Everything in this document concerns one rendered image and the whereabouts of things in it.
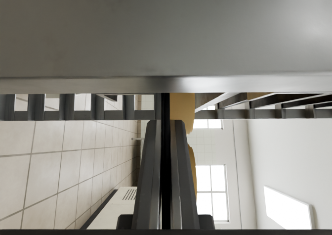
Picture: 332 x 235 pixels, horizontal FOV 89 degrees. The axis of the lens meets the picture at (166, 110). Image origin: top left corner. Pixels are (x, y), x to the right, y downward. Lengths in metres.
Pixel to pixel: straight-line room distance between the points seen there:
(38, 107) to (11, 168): 0.63
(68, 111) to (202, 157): 4.34
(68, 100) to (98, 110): 0.09
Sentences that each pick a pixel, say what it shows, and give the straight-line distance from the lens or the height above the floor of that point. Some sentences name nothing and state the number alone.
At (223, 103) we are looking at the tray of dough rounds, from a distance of 0.47.
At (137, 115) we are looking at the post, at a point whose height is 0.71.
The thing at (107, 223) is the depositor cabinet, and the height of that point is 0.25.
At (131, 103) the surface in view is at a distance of 0.52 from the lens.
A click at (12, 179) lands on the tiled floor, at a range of 1.24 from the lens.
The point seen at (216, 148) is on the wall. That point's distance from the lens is 4.81.
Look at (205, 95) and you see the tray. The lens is 0.25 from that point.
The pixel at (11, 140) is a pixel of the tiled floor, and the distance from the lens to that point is 1.19.
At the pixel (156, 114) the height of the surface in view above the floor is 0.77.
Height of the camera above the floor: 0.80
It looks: level
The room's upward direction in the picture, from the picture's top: 90 degrees clockwise
